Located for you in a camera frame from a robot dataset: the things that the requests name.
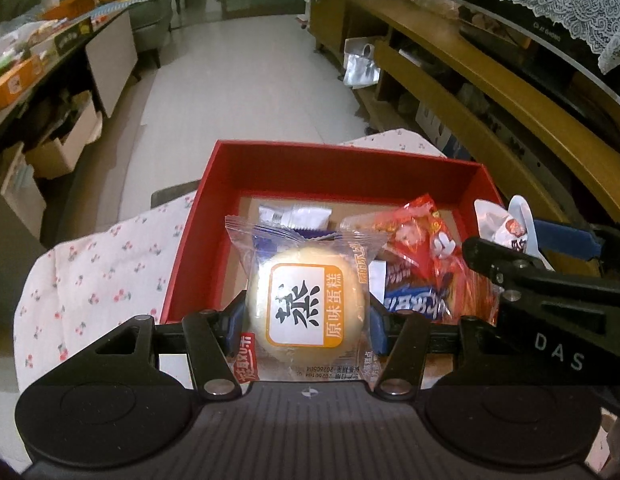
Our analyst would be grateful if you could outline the white storage box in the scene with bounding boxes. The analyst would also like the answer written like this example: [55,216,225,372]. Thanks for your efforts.
[0,141,47,240]

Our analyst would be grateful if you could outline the red box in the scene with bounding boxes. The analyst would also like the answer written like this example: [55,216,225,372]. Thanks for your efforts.
[160,140,506,326]

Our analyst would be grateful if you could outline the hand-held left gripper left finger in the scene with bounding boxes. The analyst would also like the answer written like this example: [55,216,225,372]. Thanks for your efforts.
[92,292,248,402]

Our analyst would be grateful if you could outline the silver bag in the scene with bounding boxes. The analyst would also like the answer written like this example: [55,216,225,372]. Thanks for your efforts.
[342,37,382,89]

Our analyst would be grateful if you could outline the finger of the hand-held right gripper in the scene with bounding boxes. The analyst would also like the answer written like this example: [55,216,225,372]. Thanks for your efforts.
[534,217,620,282]
[462,236,558,306]

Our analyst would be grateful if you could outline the red clear snack packet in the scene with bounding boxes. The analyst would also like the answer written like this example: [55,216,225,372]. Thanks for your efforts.
[340,194,463,283]

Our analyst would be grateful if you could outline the open cardboard box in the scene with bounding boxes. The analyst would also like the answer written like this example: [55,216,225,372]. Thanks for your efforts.
[24,89,104,181]

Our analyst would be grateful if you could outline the grey armchair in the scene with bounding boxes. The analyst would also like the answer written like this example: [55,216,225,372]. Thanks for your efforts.
[126,0,175,67]

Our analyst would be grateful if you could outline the wooden tv cabinet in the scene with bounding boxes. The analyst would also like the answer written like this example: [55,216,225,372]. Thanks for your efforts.
[309,0,620,241]

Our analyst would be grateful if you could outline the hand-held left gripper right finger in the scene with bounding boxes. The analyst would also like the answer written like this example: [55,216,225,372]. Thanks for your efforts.
[367,300,501,402]

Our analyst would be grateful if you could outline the black television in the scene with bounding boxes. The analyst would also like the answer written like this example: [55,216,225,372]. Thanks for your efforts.
[460,2,620,116]

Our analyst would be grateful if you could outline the white red snack packet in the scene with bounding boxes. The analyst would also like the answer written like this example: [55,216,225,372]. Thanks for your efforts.
[474,196,553,272]

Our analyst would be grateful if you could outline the blue label snack packet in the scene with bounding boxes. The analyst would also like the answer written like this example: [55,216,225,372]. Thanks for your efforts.
[382,260,500,325]

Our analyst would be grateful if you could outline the orange box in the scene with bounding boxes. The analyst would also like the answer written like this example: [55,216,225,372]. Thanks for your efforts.
[0,54,44,112]

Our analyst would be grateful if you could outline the steamed cake packet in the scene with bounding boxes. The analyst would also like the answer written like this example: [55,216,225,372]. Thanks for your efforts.
[225,215,386,393]

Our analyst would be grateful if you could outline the cherry print tablecloth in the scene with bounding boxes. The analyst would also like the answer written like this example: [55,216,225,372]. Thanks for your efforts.
[12,127,446,401]

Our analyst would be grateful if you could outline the blue wafer biscuit packet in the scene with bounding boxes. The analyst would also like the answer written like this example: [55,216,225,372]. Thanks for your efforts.
[251,225,338,248]

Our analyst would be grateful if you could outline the black flat box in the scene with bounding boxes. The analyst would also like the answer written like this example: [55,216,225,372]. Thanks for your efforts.
[54,16,94,57]

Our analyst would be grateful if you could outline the white sideboard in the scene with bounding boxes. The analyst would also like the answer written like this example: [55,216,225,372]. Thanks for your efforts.
[0,0,140,161]

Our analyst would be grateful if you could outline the white grey packet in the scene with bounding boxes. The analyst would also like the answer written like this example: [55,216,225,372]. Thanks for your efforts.
[258,204,332,233]

